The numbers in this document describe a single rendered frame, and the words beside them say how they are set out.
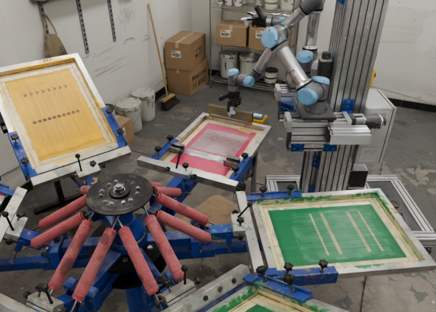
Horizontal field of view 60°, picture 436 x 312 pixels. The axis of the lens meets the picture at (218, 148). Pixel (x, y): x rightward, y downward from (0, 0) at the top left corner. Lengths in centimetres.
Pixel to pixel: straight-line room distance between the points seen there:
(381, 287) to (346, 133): 126
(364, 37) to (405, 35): 309
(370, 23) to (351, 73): 33
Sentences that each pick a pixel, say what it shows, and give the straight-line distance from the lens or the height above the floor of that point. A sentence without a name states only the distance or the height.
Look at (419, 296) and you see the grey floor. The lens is 333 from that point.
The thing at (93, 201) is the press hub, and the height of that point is 131.
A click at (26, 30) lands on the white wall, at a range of 393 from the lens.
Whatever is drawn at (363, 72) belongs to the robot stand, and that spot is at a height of 148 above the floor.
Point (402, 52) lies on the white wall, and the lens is 581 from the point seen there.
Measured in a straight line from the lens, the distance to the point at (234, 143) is 276.
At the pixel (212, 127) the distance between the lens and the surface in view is 297.
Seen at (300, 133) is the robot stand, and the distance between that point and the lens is 263.
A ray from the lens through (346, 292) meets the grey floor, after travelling 315.
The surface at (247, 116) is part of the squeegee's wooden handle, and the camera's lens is 279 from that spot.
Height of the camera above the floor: 239
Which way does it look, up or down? 32 degrees down
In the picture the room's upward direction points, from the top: straight up
